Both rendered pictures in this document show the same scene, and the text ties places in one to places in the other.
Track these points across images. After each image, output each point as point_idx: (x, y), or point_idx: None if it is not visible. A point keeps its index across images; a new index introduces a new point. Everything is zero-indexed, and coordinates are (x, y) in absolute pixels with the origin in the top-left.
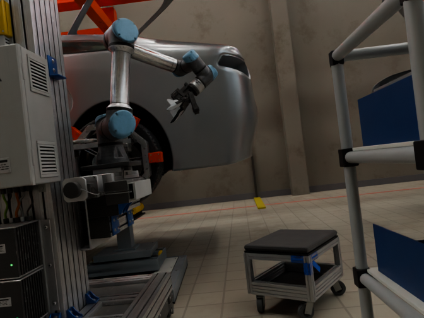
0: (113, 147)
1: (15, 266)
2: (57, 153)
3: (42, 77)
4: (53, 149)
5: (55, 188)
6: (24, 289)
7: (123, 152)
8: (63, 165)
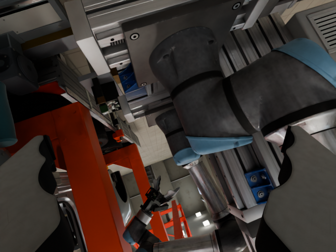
0: (219, 67)
1: None
2: (316, 42)
3: None
4: (330, 43)
5: (270, 20)
6: None
7: (204, 50)
8: (257, 54)
